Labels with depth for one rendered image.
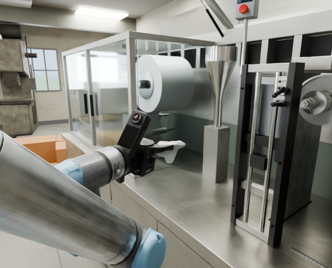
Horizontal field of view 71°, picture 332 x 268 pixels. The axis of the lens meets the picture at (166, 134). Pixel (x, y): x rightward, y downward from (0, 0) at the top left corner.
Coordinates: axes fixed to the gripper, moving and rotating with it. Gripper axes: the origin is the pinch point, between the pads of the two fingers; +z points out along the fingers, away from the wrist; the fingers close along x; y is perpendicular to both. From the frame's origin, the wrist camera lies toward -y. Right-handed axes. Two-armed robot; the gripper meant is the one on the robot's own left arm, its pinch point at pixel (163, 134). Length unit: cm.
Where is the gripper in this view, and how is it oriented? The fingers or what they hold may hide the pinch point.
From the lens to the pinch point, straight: 68.9
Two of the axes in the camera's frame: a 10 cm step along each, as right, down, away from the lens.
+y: -1.1, 9.4, 3.1
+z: 5.4, -2.0, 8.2
